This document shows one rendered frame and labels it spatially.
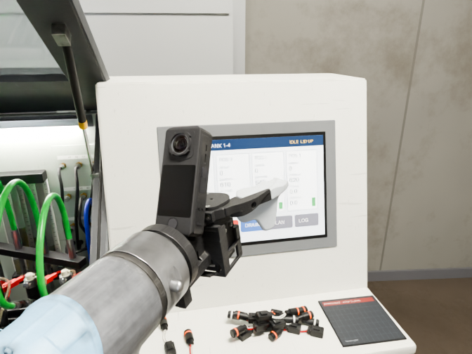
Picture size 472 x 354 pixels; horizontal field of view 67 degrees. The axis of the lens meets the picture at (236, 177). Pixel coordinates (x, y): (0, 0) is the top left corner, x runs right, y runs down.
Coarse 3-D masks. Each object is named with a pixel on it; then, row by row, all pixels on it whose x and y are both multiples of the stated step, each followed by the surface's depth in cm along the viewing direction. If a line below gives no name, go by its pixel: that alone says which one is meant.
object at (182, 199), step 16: (176, 128) 38; (192, 128) 37; (176, 144) 36; (192, 144) 36; (208, 144) 37; (176, 160) 37; (192, 160) 36; (208, 160) 37; (176, 176) 36; (192, 176) 36; (208, 176) 37; (160, 192) 37; (176, 192) 36; (192, 192) 35; (160, 208) 37; (176, 208) 36; (192, 208) 35; (176, 224) 35; (192, 224) 35
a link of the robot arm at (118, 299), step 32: (128, 256) 29; (64, 288) 25; (96, 288) 25; (128, 288) 26; (160, 288) 28; (32, 320) 22; (64, 320) 22; (96, 320) 23; (128, 320) 25; (160, 320) 29; (0, 352) 20; (32, 352) 20; (64, 352) 21; (96, 352) 22; (128, 352) 25
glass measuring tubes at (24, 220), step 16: (0, 176) 101; (16, 176) 102; (32, 176) 102; (16, 192) 104; (32, 192) 107; (48, 192) 108; (16, 208) 105; (16, 224) 109; (32, 224) 108; (48, 224) 109; (32, 240) 112; (48, 240) 110; (16, 272) 112; (32, 272) 113
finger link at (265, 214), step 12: (276, 180) 46; (240, 192) 43; (252, 192) 42; (276, 192) 44; (264, 204) 44; (276, 204) 45; (240, 216) 42; (252, 216) 44; (264, 216) 45; (264, 228) 45
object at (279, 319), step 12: (228, 312) 89; (240, 312) 88; (264, 312) 86; (276, 312) 91; (288, 312) 88; (300, 312) 89; (312, 312) 89; (264, 324) 85; (276, 324) 85; (288, 324) 87; (300, 324) 87; (312, 324) 87; (240, 336) 84; (276, 336) 84
